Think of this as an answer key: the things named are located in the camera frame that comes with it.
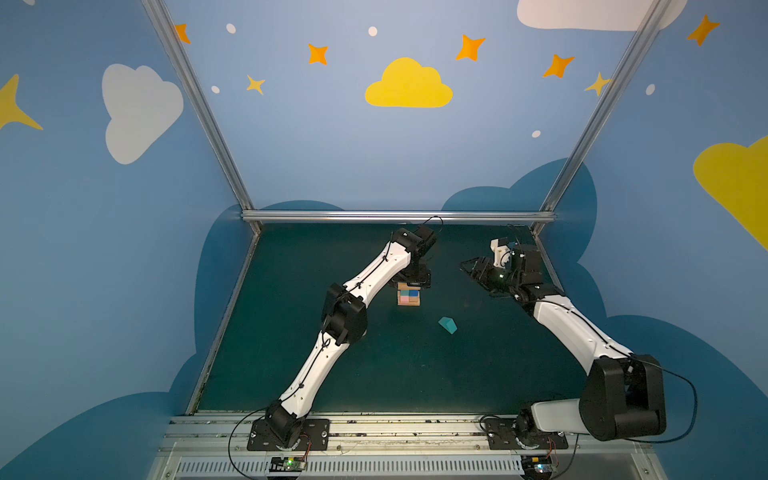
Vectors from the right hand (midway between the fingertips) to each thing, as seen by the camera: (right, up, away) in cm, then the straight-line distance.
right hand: (467, 264), depth 85 cm
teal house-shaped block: (-4, -19, +8) cm, 21 cm away
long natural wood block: (-18, -7, +5) cm, 20 cm away
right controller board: (+13, -49, -14) cm, 53 cm away
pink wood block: (-18, -12, +13) cm, 25 cm away
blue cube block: (-15, -10, +13) cm, 22 cm away
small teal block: (-18, -10, +13) cm, 24 cm away
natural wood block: (-16, -14, +13) cm, 25 cm away
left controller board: (-47, -48, -15) cm, 69 cm away
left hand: (-13, -7, +10) cm, 18 cm away
